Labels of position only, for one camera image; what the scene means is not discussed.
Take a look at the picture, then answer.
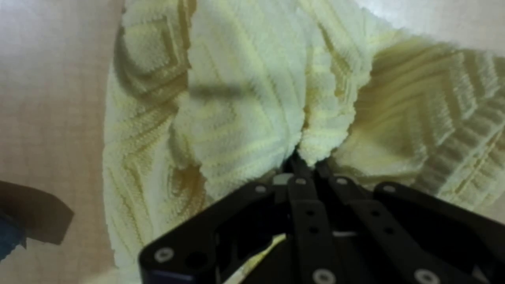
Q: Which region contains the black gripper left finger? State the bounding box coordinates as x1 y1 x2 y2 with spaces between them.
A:
137 150 339 284

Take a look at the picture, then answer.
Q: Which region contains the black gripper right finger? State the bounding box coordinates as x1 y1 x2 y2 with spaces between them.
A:
314 159 505 284

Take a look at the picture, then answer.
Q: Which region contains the yellow ribbed cloth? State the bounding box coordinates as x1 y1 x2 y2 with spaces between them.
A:
101 0 505 284

